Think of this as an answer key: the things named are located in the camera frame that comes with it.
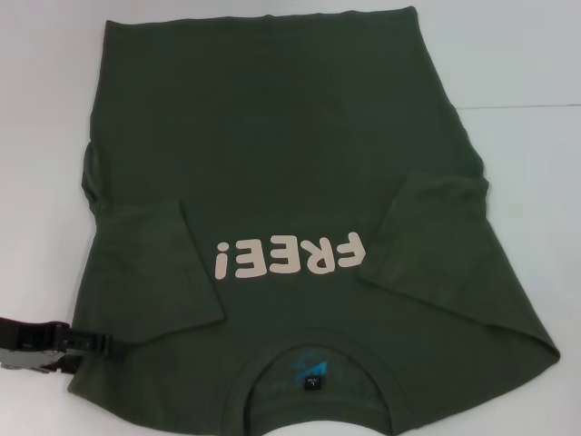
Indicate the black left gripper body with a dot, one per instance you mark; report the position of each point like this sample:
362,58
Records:
36,337

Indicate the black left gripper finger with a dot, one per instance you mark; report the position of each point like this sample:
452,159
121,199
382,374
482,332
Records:
91,345

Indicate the dark green FREE t-shirt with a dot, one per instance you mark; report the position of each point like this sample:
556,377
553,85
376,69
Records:
272,159

